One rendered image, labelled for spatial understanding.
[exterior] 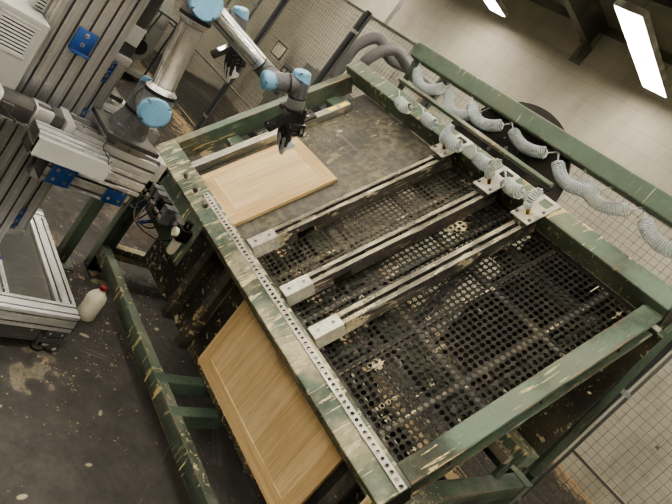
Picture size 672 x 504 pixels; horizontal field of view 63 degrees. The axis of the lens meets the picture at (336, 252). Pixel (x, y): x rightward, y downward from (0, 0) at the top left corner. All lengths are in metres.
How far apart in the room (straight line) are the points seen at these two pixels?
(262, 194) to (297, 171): 0.23
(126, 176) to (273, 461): 1.30
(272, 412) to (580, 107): 6.19
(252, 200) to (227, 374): 0.83
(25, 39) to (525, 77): 6.87
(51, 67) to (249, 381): 1.47
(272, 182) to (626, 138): 5.37
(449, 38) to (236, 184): 6.74
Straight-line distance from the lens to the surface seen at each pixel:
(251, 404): 2.51
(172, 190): 2.90
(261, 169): 2.87
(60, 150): 2.13
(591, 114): 7.68
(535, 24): 8.64
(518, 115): 3.15
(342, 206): 2.50
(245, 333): 2.59
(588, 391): 2.58
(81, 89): 2.39
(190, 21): 2.08
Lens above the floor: 1.69
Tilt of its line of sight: 14 degrees down
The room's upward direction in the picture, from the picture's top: 39 degrees clockwise
